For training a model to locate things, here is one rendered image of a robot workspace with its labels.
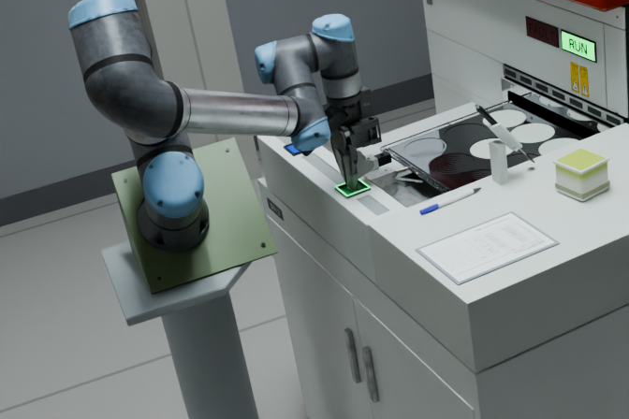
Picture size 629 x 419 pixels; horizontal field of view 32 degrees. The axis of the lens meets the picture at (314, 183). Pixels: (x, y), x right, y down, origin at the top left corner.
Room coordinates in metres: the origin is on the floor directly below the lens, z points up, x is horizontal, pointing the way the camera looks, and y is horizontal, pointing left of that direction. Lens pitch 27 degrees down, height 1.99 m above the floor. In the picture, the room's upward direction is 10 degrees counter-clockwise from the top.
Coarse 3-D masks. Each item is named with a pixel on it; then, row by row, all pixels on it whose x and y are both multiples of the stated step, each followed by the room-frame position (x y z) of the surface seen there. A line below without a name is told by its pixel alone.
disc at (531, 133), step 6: (522, 126) 2.25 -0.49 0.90; (528, 126) 2.24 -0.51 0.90; (534, 126) 2.23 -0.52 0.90; (540, 126) 2.23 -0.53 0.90; (546, 126) 2.22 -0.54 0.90; (516, 132) 2.22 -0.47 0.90; (522, 132) 2.22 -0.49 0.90; (528, 132) 2.21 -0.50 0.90; (534, 132) 2.21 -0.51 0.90; (540, 132) 2.20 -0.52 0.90; (546, 132) 2.20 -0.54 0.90; (552, 132) 2.19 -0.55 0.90; (516, 138) 2.19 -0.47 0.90; (522, 138) 2.18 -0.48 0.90; (528, 138) 2.18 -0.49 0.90; (534, 138) 2.17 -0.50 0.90; (540, 138) 2.17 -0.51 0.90; (546, 138) 2.16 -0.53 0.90
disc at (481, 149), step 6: (492, 138) 2.21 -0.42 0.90; (498, 138) 2.21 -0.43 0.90; (474, 144) 2.20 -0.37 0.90; (480, 144) 2.19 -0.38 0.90; (486, 144) 2.19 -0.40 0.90; (474, 150) 2.17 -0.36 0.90; (480, 150) 2.17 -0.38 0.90; (486, 150) 2.16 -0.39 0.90; (510, 150) 2.14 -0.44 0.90; (480, 156) 2.14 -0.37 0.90; (486, 156) 2.13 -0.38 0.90
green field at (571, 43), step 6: (564, 36) 2.22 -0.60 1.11; (570, 36) 2.20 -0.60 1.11; (576, 36) 2.18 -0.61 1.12; (564, 42) 2.22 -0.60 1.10; (570, 42) 2.20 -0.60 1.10; (576, 42) 2.18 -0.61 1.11; (582, 42) 2.16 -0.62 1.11; (588, 42) 2.14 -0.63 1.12; (564, 48) 2.22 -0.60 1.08; (570, 48) 2.20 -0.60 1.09; (576, 48) 2.18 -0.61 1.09; (582, 48) 2.16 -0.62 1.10; (588, 48) 2.14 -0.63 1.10; (582, 54) 2.16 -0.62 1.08; (588, 54) 2.15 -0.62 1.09
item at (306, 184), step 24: (264, 144) 2.29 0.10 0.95; (264, 168) 2.32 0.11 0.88; (288, 168) 2.16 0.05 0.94; (312, 168) 2.10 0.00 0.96; (336, 168) 2.08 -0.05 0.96; (288, 192) 2.19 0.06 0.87; (312, 192) 2.06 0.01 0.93; (336, 192) 1.98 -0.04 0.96; (384, 192) 1.94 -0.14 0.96; (312, 216) 2.08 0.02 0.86; (336, 216) 1.95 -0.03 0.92; (360, 216) 1.86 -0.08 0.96; (384, 216) 1.84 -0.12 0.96; (336, 240) 1.97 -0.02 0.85; (360, 240) 1.86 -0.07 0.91; (360, 264) 1.87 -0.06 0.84
